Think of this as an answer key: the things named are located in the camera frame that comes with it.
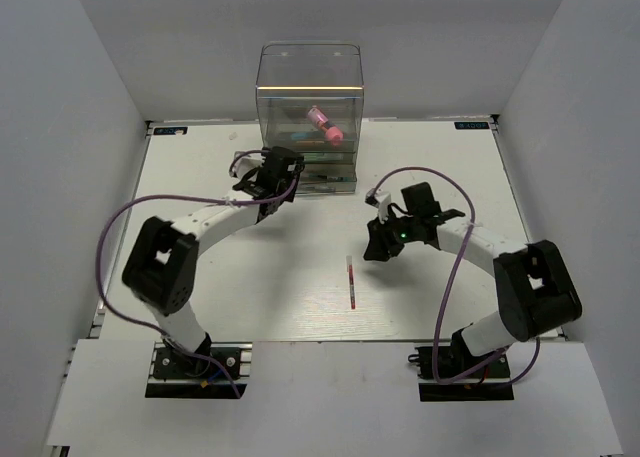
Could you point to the blue table label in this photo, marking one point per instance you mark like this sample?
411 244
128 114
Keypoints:
170 131
471 125

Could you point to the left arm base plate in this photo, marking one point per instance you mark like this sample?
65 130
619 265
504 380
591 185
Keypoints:
172 376

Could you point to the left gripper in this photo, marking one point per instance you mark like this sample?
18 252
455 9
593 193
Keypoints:
297 171

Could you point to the green capped highlighter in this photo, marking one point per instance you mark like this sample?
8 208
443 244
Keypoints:
317 157

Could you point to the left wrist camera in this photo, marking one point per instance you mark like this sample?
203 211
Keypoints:
243 162

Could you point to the green pen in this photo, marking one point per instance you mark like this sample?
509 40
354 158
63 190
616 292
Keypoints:
326 178

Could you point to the red pen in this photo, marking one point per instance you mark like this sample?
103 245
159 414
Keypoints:
351 282

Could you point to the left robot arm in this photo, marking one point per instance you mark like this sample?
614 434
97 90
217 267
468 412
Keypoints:
161 268

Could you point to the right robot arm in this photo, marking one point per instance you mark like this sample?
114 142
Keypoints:
535 293

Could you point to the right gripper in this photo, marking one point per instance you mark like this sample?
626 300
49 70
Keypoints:
381 241

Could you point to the left blue table label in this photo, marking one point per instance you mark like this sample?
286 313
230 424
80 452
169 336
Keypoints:
170 131

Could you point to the right blue table label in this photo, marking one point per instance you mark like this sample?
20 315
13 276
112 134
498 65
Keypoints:
471 125

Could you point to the clear plastic drawer organizer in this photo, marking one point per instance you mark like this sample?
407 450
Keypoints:
310 99

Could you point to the purple pen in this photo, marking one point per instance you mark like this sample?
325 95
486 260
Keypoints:
317 189

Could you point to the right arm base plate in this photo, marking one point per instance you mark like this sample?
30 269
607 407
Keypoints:
490 383

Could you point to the pink capped clip jar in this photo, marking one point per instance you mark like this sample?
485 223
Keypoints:
321 122

